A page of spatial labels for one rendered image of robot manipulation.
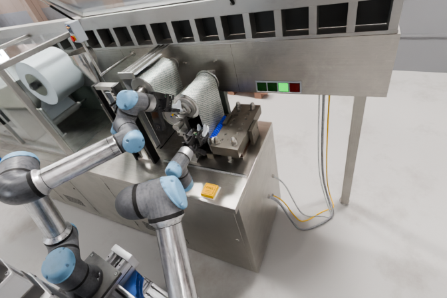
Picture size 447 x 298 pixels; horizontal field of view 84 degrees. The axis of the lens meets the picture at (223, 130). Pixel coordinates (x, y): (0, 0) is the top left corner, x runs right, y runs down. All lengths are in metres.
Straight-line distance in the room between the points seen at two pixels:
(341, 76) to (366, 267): 1.31
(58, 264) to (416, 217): 2.23
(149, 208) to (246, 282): 1.32
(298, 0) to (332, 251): 1.64
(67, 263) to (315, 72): 1.36
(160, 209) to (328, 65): 0.97
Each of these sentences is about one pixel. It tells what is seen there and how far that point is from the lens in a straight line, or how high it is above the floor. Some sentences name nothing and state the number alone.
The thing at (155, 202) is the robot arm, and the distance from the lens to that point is 0.83.
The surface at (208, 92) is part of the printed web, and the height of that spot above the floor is 1.25.
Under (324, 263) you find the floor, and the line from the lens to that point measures 2.07.
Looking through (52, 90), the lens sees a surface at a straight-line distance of 1.97.
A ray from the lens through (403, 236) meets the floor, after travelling 2.28.
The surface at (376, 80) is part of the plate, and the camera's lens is 1.35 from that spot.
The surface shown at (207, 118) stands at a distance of 1.37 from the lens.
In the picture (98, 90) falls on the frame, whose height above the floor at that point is 1.41.
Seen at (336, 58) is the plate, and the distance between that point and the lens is 1.30.
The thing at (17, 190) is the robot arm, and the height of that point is 1.43.
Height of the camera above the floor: 1.90
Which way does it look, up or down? 38 degrees down
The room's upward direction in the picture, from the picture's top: 15 degrees counter-clockwise
